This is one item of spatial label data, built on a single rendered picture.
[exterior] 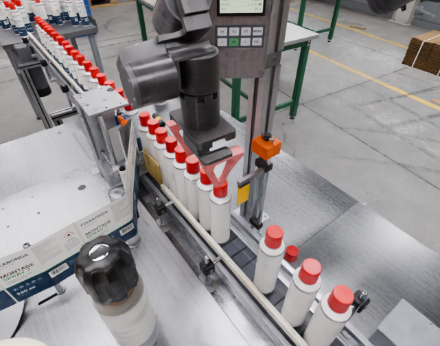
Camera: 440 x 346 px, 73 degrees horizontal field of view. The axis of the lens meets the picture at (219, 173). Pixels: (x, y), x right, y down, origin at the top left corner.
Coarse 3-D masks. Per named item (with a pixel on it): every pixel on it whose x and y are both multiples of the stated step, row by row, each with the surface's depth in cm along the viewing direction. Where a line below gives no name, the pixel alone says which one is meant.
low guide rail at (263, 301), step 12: (168, 192) 87; (180, 204) 84; (192, 216) 81; (216, 252) 74; (228, 264) 71; (240, 276) 68; (252, 288) 66; (264, 300) 64; (276, 312) 62; (288, 324) 60; (300, 336) 58
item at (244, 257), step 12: (192, 228) 82; (204, 240) 79; (240, 240) 79; (228, 252) 76; (240, 252) 76; (252, 252) 76; (240, 264) 74; (252, 264) 74; (252, 276) 71; (276, 288) 69; (276, 300) 67; (264, 312) 65; (276, 324) 63; (288, 336) 62
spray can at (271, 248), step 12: (276, 228) 57; (264, 240) 58; (276, 240) 55; (264, 252) 58; (276, 252) 57; (264, 264) 60; (276, 264) 60; (264, 276) 63; (276, 276) 64; (264, 288) 66
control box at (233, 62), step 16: (224, 16) 51; (240, 16) 51; (256, 16) 51; (208, 32) 52; (224, 48) 54; (240, 48) 54; (256, 48) 55; (224, 64) 56; (240, 64) 56; (256, 64) 57
